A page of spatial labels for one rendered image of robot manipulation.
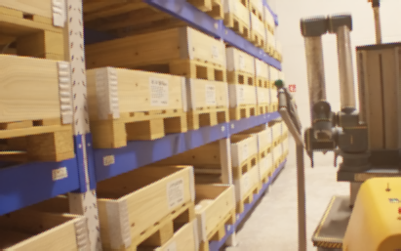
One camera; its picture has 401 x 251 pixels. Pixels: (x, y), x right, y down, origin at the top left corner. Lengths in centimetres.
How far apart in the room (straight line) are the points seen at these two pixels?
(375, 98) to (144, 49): 187
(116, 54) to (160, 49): 36
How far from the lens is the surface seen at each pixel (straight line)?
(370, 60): 302
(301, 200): 157
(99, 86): 147
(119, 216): 148
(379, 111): 301
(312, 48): 258
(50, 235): 120
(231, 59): 321
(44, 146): 123
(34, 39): 125
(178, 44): 228
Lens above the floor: 133
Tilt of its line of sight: 3 degrees down
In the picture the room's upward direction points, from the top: 4 degrees counter-clockwise
